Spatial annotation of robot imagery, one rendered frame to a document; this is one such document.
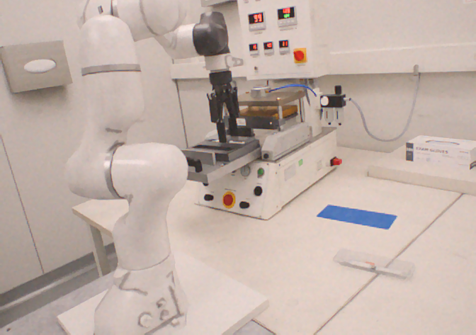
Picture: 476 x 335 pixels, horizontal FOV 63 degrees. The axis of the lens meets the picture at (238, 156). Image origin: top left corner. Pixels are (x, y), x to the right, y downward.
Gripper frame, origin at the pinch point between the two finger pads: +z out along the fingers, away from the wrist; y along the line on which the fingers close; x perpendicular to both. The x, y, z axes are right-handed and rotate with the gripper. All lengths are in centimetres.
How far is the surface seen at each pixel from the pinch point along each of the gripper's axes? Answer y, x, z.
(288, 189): -8.6, 16.9, 22.4
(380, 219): -9, 48, 28
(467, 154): -48, 65, 18
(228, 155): 12.4, 9.8, 4.2
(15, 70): 7, -135, -29
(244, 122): -11.4, -1.3, -0.5
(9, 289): 36, -154, 93
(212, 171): 21.4, 10.7, 6.3
